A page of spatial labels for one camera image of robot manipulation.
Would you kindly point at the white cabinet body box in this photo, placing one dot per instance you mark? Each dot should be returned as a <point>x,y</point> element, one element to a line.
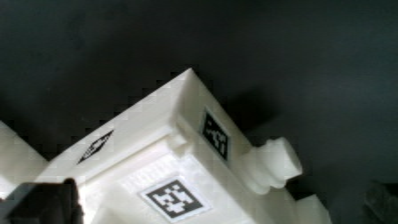
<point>21,162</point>

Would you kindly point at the white cabinet door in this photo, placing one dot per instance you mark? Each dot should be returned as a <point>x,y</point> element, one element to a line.
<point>171,171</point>

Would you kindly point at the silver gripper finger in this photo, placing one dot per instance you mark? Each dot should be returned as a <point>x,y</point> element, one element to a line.
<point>41,203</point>

